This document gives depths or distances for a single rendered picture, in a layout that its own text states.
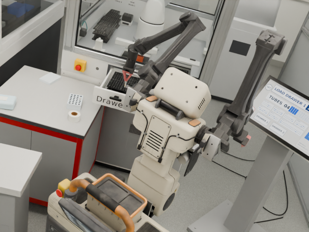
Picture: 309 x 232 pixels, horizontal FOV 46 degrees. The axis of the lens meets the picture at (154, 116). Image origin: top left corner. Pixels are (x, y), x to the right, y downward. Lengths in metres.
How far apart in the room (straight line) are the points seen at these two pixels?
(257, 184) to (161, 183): 0.95
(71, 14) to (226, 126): 1.33
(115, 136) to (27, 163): 1.05
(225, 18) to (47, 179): 1.48
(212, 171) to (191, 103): 1.89
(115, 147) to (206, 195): 0.85
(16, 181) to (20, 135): 0.52
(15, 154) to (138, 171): 0.62
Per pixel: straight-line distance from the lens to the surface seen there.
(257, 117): 2.26
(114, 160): 2.94
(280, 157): 2.37
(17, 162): 1.90
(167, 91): 1.53
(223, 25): 2.32
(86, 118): 2.23
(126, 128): 2.73
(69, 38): 2.53
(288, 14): 5.86
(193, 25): 1.85
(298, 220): 3.32
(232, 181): 3.33
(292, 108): 2.26
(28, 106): 2.29
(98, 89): 2.22
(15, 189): 1.77
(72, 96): 2.35
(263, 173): 2.48
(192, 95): 1.50
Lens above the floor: 2.04
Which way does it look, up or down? 33 degrees down
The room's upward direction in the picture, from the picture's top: 15 degrees clockwise
